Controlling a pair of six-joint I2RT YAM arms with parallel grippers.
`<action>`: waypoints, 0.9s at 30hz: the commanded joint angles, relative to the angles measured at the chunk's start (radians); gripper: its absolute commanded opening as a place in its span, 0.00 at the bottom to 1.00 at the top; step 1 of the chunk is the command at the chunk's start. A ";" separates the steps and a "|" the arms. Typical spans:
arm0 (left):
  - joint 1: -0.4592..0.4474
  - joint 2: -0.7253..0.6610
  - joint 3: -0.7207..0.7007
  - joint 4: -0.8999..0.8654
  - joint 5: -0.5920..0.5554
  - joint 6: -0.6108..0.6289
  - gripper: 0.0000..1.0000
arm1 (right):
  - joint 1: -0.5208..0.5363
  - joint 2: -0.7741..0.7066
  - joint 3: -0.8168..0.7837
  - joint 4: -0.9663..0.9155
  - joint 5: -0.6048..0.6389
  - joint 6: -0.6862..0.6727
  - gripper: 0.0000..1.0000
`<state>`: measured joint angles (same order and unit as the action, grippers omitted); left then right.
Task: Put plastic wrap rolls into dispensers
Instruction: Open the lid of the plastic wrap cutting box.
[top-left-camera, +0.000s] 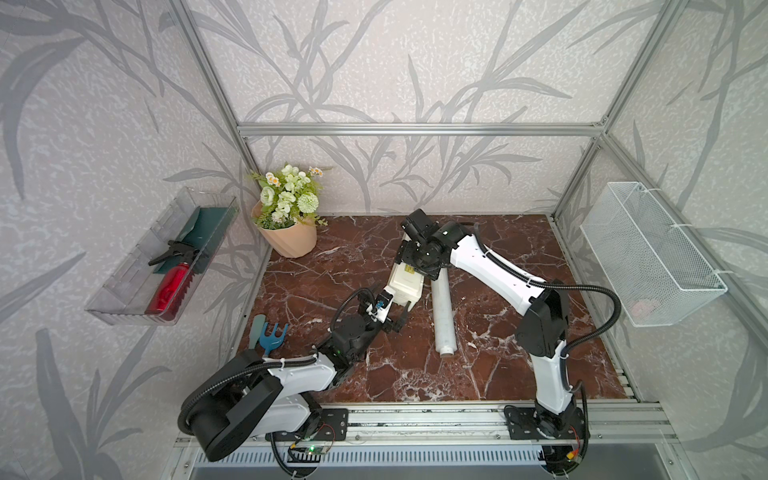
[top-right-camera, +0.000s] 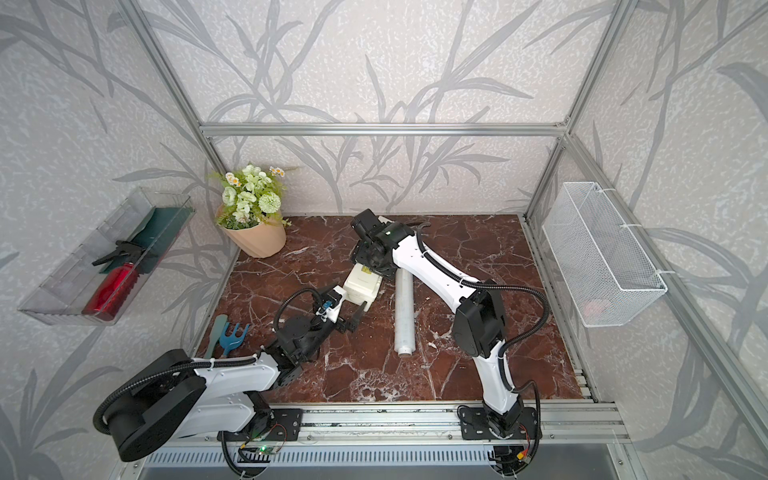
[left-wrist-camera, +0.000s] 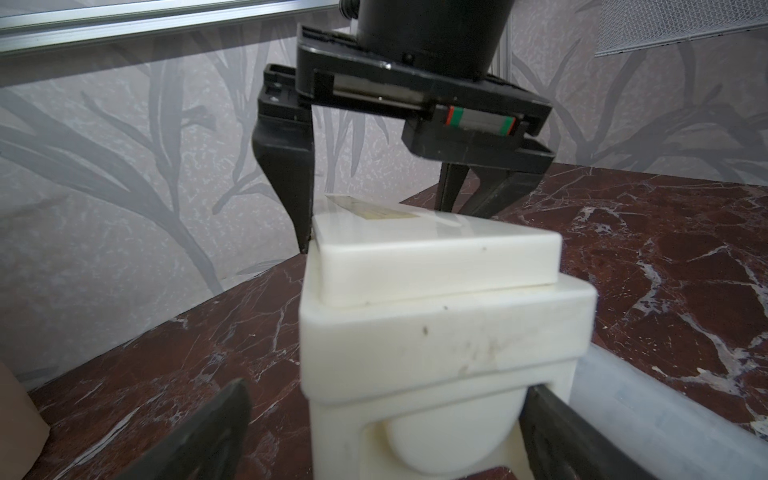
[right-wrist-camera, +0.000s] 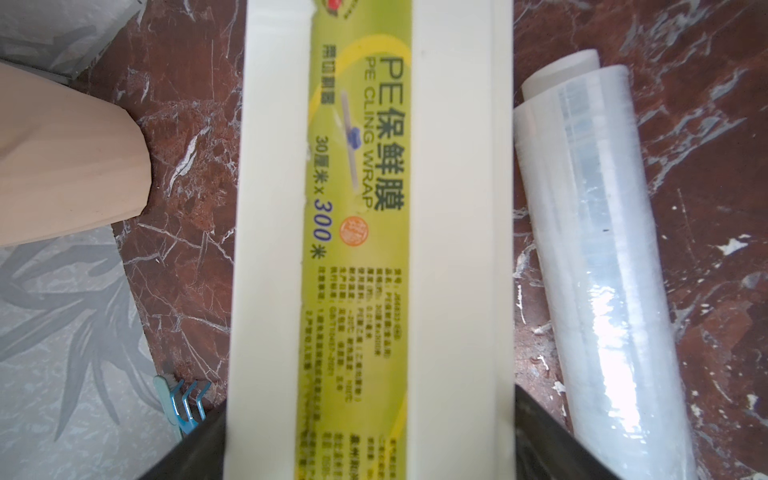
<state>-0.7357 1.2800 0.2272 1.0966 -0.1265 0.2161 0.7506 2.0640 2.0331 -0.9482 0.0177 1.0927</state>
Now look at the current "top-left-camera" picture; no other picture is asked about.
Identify cream dispenser base tray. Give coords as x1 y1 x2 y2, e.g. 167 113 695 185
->
385 234 424 311

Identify clear plastic wrap roll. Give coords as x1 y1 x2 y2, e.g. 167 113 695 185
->
431 268 457 357

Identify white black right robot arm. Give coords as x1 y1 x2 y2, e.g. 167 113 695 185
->
398 209 576 427

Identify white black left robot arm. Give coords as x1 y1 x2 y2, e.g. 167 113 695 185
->
177 286 408 461

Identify terracotta flower pot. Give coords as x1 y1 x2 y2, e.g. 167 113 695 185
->
257 222 317 258

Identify teal garden trowel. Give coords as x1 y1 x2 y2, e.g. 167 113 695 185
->
247 314 266 349

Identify green white artificial flowers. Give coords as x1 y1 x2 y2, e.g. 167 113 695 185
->
250 163 327 230

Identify dark green plastic scoop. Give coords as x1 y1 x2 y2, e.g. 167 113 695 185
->
154 207 234 274

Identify red spray bottle black trigger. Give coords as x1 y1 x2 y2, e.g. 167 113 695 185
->
145 240 200 321

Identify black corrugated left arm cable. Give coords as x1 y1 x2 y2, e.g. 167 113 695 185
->
177 353 319 436

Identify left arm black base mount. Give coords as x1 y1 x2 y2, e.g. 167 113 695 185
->
272 408 350 442

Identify aluminium frame horizontal bar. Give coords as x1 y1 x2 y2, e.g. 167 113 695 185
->
237 122 602 138

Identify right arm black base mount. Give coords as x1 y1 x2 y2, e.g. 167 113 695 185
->
503 401 590 440

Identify white wire mesh basket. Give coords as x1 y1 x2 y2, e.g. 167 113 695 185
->
581 182 728 328

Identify clear plastic wall bin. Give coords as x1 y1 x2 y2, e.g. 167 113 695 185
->
85 187 239 326

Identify aluminium front rail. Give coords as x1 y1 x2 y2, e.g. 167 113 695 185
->
173 403 679 448

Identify aluminium frame corner post left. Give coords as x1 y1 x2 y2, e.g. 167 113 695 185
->
169 0 258 171

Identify aluminium frame corner post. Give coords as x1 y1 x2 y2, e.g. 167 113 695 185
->
169 0 258 171
550 0 688 222

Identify aluminium frame corner post right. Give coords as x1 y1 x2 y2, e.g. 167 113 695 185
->
550 0 688 222

